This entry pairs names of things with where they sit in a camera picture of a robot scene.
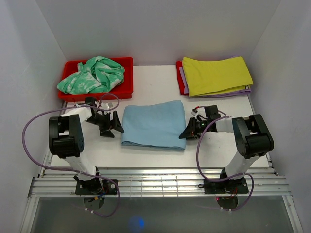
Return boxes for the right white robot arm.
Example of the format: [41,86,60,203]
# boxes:
[179,105,274,195]

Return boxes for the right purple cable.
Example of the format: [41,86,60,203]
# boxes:
[195,105,255,212]

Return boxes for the green white patterned trousers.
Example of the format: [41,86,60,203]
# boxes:
[57,56,125,95]

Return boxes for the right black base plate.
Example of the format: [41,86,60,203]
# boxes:
[198,178,249,194]

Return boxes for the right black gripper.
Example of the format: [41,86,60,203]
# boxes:
[179,116,210,140]

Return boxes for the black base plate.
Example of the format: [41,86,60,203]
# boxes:
[198,178,249,194]
[75,178,118,195]

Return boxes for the light blue trousers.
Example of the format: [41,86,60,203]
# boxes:
[121,100,186,151]

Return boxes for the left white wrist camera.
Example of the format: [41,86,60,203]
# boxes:
[102,102,114,111]

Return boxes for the red folded trousers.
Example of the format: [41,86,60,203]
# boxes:
[175,61,189,96]

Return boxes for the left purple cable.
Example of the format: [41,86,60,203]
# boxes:
[21,93,121,218]

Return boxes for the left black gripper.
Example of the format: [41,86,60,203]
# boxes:
[86,111,124,138]

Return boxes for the red plastic bin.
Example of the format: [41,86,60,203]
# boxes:
[57,56,134,102]

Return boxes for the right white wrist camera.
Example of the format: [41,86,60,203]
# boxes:
[191,106,202,118]

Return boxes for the purple cable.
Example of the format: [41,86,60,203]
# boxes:
[21,93,121,218]
[195,105,255,212]

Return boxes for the aluminium rail frame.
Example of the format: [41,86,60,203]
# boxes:
[20,97,304,233]

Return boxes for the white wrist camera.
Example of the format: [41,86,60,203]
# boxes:
[102,102,114,111]
[191,106,202,118]

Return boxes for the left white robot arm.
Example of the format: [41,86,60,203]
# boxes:
[49,97,124,195]

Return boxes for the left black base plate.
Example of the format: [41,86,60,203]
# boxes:
[75,178,118,195]

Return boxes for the yellow folded trousers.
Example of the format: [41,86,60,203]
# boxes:
[182,56,254,97]

